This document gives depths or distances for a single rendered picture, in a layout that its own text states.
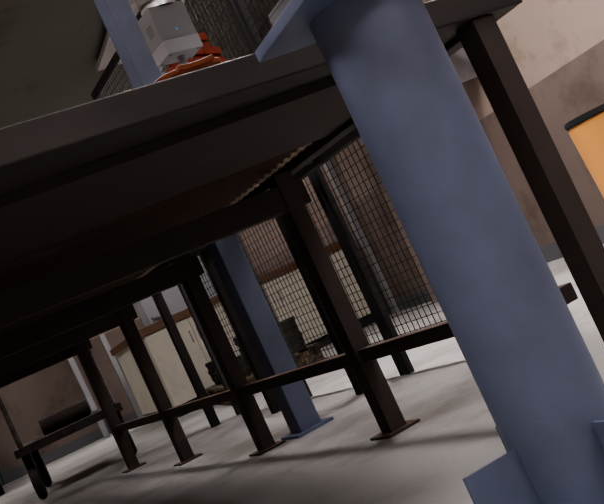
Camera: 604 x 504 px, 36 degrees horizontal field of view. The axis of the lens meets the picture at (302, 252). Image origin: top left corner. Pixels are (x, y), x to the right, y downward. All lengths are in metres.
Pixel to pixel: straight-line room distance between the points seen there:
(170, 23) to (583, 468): 1.17
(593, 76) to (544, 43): 0.43
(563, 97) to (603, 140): 1.35
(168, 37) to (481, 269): 0.89
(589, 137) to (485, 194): 3.45
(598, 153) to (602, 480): 3.49
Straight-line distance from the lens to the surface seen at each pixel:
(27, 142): 1.54
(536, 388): 1.38
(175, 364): 8.34
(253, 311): 3.73
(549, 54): 6.09
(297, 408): 3.74
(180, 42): 1.97
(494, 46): 2.03
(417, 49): 1.39
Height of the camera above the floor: 0.48
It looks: 3 degrees up
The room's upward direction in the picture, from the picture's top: 25 degrees counter-clockwise
